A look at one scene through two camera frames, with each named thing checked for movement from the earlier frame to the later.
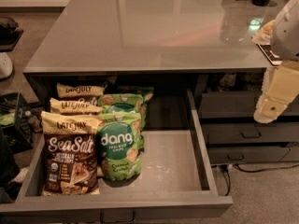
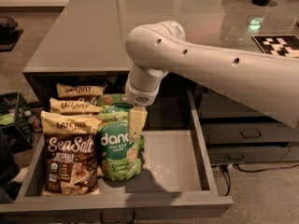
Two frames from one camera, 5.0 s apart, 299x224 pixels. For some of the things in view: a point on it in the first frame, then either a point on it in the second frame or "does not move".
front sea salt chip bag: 70,153 does not move
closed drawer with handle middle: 249,133 does not move
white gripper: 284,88 → 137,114
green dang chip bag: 121,145 does not move
